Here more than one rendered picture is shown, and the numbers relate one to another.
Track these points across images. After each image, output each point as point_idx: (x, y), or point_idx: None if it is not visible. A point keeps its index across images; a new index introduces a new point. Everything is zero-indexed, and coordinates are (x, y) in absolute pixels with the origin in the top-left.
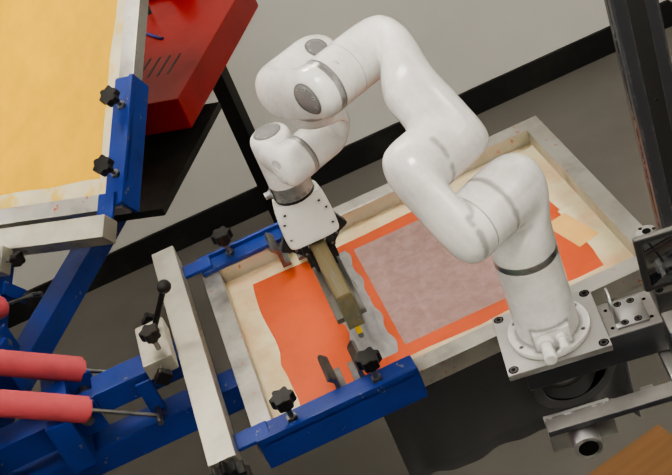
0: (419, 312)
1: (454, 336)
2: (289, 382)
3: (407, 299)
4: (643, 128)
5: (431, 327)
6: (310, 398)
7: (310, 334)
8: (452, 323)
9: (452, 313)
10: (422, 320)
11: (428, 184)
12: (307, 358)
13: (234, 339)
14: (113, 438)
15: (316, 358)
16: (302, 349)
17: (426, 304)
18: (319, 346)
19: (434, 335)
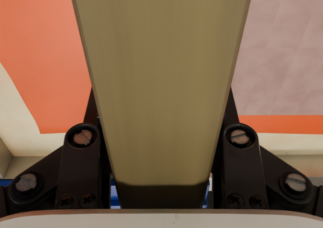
0: (280, 72)
1: (281, 134)
2: (16, 91)
3: (289, 28)
4: None
5: (270, 108)
6: (56, 129)
7: None
8: (298, 115)
9: (315, 101)
10: (270, 90)
11: None
12: (50, 60)
13: None
14: None
15: (69, 68)
16: (38, 32)
17: (304, 61)
18: (77, 44)
19: (263, 121)
